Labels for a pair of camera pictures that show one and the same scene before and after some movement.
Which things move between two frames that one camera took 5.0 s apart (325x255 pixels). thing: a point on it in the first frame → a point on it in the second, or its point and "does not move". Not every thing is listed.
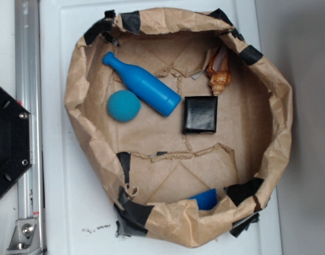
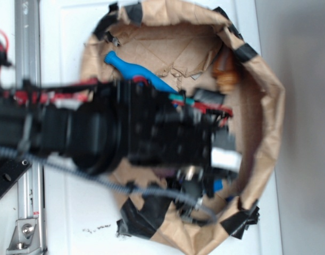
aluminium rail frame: x=30 y=193 does not move
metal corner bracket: x=26 y=239 does not move
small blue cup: x=207 y=200 → x=217 y=185
